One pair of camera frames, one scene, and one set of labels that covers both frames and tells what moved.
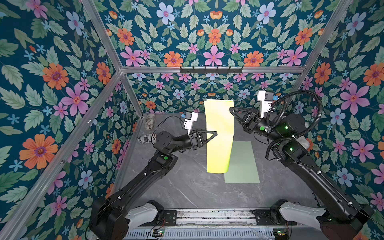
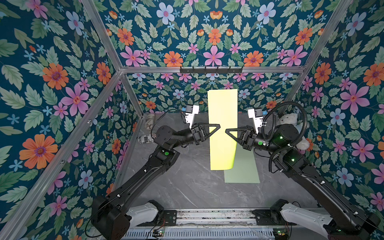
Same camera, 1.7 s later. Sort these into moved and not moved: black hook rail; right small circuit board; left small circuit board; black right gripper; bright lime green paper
Moved: black right gripper; bright lime green paper
Not moved: left small circuit board; right small circuit board; black hook rail
